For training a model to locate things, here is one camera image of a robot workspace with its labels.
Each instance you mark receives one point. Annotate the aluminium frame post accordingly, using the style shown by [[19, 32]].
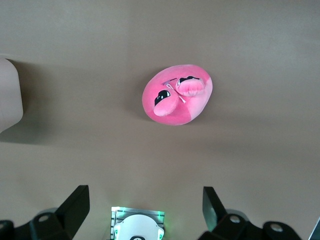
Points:
[[315, 232]]

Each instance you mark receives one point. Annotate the white box lid grey clips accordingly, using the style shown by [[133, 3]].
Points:
[[10, 95]]

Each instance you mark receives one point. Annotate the brown table cover cloth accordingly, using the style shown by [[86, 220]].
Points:
[[160, 162]]

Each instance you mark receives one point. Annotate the pink plush toy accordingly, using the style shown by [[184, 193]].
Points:
[[195, 107]]

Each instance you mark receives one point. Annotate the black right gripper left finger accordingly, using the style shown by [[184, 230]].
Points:
[[75, 205]]

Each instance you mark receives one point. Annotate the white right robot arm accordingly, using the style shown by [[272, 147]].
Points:
[[137, 225]]

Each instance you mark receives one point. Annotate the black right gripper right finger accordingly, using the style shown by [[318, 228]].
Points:
[[212, 206]]

